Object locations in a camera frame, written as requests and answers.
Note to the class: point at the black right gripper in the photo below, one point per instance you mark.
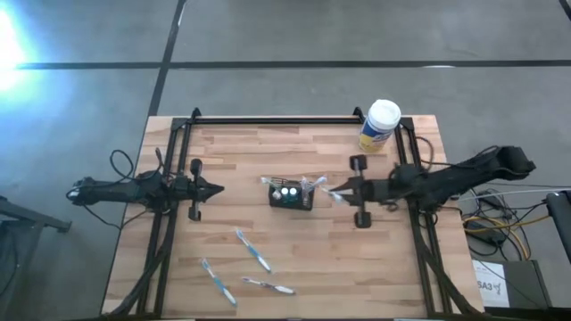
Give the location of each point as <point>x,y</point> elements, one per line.
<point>377,191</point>

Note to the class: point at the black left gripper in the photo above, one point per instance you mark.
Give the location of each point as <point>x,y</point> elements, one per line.
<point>185,189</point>

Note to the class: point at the clear-wrapped toothbrush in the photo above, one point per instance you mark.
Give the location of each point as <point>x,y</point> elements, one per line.
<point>320,180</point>

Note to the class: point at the teal mouthwash bottle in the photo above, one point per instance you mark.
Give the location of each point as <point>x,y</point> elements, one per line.
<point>284,191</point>
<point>293,191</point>

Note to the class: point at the blue toothbrush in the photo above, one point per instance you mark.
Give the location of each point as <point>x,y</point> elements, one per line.
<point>254,252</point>
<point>218,282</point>

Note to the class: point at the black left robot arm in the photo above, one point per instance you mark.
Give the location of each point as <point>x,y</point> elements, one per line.
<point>116,192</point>

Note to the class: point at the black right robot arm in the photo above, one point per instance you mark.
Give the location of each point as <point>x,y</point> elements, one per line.
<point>468,178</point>

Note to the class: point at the white yellow blue wipes canister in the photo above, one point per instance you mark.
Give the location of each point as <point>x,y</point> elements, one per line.
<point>383,113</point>

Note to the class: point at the black power brick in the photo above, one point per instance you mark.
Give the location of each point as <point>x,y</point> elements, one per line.
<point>484,234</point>

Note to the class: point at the white paper sheet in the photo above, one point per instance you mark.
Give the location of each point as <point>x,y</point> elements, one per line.
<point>490,276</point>

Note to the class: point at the black metal stand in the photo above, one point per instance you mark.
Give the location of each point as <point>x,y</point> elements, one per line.
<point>22,213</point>

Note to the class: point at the dark grey case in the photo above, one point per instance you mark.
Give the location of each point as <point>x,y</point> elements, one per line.
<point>526,285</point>

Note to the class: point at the black aluminium table frame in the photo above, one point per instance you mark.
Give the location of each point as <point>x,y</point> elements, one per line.
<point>267,120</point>

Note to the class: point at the black round post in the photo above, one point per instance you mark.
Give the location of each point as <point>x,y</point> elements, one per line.
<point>561,223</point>

